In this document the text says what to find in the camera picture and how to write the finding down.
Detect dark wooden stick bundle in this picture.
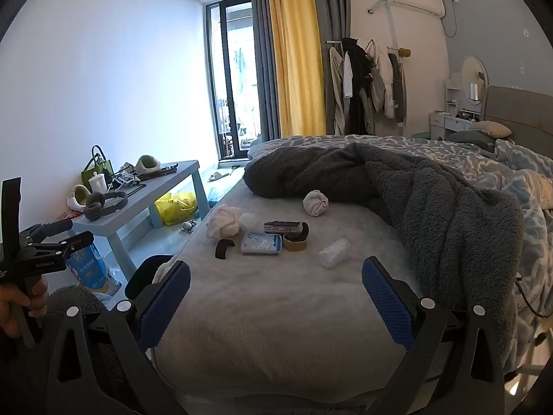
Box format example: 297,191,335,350
138,163,180,180

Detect clear plastic bottle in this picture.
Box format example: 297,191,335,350
319,237,352,269

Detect light blue low table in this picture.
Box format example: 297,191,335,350
65,160,212,284

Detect white lidded mug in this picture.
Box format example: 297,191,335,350
88,172,109,194

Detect white hanging shirt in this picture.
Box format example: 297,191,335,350
343,51,356,99

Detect yellow curtain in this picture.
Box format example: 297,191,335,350
264,0,327,138

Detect white dressing table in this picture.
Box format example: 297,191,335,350
429,111,480,141

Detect white air conditioner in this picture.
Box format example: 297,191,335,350
391,0,446,19

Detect light grey hanging jacket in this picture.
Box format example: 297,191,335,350
369,47,386,113

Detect dark blue plastic bin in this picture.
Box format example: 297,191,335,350
125,255,176,299

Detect bed with grey sheet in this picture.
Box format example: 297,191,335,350
153,134,553,398

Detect black wire rack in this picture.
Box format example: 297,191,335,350
108,168,148,193

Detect beige hanging coat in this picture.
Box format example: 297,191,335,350
329,47,346,136

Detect dark grey fleece blanket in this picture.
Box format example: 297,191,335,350
243,142,525,355

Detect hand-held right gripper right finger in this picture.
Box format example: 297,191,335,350
361,256,506,415

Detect olive black strap roll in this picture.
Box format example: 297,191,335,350
282,221,310,251

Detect grey curtain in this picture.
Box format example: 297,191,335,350
249,0,281,139
317,0,352,137

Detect round white mirror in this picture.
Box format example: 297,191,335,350
460,55,489,105

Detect green handbag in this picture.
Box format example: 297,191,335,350
81,145,114,191

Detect grey headphones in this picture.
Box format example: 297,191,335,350
84,190,129,220

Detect black curved strap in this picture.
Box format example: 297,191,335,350
215,239,236,261

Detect black tissue packet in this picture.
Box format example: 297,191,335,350
263,220,302,235

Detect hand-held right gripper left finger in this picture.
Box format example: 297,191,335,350
45,260,191,415

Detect small crumpled white tissue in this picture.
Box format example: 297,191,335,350
153,256,178,284

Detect white desktop shelf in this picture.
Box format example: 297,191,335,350
445,73,463,115

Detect grey upholstered headboard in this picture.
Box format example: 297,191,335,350
480,85,553,160

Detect white and grey hanging jacket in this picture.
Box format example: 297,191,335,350
384,53,407,126

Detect person's left hand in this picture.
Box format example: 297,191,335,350
0,277,49,339

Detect blue printed package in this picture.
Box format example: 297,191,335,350
67,242,122,297

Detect yellow plastic bag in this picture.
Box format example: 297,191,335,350
154,191,198,228

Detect large crumpled white tissue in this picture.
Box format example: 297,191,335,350
206,205,243,239

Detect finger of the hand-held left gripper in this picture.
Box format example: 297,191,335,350
30,231,94,265
24,219,74,243

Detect white sock ball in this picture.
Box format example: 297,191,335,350
302,189,329,218

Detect black hanging coat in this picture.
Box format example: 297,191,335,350
341,38,376,136

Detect blue wet wipe packet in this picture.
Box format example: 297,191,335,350
241,232,283,256

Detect grey pillow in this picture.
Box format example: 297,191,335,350
447,130,497,153

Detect beige pillow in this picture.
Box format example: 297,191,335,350
471,120,513,138

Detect black framed glass door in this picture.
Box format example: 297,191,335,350
205,0,264,169

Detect white plastic wrapper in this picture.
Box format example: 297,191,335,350
239,213,266,234

